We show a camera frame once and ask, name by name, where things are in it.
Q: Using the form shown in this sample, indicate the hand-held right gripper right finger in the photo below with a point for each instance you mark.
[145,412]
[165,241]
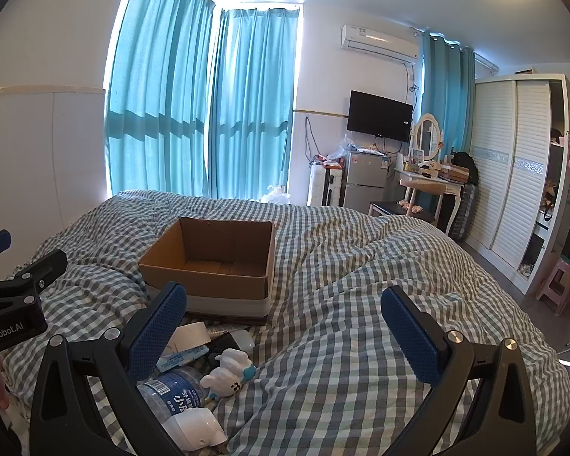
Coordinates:
[411,337]

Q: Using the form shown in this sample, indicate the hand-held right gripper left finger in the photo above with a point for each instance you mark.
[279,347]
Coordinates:
[156,333]

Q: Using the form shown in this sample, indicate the blue and white packet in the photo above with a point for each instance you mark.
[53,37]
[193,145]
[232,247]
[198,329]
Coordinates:
[180,359]

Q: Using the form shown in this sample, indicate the clear water bottle blue label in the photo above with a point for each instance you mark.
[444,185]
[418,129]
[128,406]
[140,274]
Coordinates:
[171,393]

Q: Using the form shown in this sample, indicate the black pouch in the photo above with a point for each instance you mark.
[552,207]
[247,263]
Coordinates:
[221,342]

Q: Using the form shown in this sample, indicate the brown cardboard box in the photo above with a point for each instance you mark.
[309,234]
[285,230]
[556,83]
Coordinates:
[209,289]

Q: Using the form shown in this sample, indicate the white cartoon toy figure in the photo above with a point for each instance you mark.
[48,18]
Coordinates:
[228,366]

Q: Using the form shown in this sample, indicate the small clear plastic container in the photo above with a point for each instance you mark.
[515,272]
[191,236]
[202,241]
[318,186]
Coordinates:
[245,340]

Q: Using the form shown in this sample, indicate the white plastic bottle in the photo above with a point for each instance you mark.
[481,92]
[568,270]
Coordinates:
[194,430]

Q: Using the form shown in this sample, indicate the grey checked blanket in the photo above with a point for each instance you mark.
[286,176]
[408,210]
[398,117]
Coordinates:
[342,294]

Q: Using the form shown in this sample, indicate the dark suitcase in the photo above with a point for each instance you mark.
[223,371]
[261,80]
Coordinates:
[468,211]

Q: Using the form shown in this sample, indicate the wooden chair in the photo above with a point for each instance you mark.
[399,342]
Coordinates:
[427,190]

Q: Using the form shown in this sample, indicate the pink plastic stool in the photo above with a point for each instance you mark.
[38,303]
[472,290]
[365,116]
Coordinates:
[558,282]

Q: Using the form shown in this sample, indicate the white dressing table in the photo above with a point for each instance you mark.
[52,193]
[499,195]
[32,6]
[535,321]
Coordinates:
[425,175]

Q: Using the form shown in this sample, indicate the silver fridge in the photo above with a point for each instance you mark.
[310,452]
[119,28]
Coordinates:
[363,180]

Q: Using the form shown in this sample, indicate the white suitcase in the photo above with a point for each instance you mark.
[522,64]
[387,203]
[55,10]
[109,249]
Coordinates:
[325,187]

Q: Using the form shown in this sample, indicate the black bag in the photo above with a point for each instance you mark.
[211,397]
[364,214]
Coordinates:
[463,166]

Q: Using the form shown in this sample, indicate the white plastic bag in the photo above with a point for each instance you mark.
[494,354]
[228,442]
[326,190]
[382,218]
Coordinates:
[276,195]

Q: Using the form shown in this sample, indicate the white slatted wardrobe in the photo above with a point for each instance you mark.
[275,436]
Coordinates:
[508,166]

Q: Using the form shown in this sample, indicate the clear plastic bag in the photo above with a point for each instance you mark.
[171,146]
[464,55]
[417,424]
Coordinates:
[342,148]

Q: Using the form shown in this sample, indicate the oval white mirror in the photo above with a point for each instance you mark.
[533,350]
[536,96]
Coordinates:
[426,135]

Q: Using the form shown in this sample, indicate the wide teal curtain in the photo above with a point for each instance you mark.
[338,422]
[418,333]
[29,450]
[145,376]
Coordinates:
[161,85]

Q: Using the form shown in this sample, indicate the narrow teal curtain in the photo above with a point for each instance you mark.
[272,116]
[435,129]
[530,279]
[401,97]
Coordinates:
[444,85]

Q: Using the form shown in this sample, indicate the white air conditioner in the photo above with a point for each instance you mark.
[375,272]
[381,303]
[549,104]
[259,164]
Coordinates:
[380,42]

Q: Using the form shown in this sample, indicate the black wall television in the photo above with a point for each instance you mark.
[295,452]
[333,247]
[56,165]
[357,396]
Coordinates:
[379,116]

